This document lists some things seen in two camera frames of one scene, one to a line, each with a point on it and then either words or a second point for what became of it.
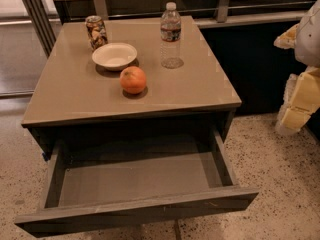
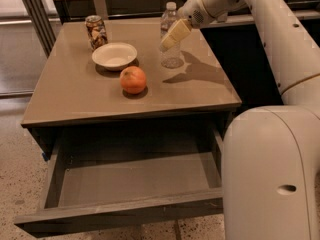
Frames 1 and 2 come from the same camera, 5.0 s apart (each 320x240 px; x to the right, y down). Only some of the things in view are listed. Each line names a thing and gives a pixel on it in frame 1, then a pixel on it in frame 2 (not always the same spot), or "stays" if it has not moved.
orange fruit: x=133 y=80 stays
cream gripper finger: x=300 y=100 → x=201 y=9
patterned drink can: x=96 y=31 stays
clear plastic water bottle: x=171 y=37 stays
